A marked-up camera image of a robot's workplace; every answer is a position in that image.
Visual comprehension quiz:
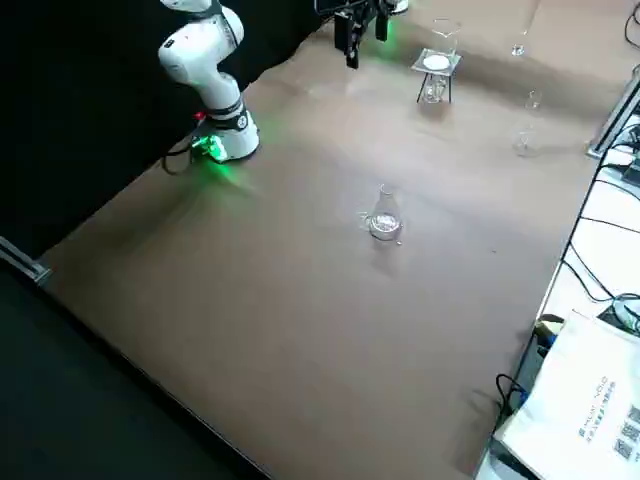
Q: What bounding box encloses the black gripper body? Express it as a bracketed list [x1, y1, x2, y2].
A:
[314, 0, 396, 16]

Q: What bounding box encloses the glass graduated cylinder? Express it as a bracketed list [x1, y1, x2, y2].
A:
[510, 12, 534, 57]

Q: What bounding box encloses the glass conical flask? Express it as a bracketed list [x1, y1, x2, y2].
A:
[367, 183, 404, 243]

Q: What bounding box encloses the large glass beaker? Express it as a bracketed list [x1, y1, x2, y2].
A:
[430, 18, 462, 57]

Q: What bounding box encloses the glass alcohol lamp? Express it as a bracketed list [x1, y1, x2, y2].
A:
[422, 78, 448, 105]

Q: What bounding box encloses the white printed tote bag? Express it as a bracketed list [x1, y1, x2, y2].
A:
[492, 308, 640, 480]

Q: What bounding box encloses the black tripod with wire gauze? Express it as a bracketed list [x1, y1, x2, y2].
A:
[411, 47, 464, 105]

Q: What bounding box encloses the black arm base cable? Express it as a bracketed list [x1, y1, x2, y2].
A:
[161, 138, 204, 176]

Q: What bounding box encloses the black desk cable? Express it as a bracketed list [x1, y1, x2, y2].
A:
[621, 8, 640, 47]
[581, 214, 640, 237]
[562, 255, 620, 305]

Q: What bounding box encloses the aluminium frame post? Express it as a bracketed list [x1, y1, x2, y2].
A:
[585, 64, 640, 160]

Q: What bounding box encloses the black cable with blue plug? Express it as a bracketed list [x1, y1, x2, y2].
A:
[494, 372, 529, 419]

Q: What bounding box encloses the aluminium frame bar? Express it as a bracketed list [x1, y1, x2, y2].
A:
[0, 235, 52, 285]

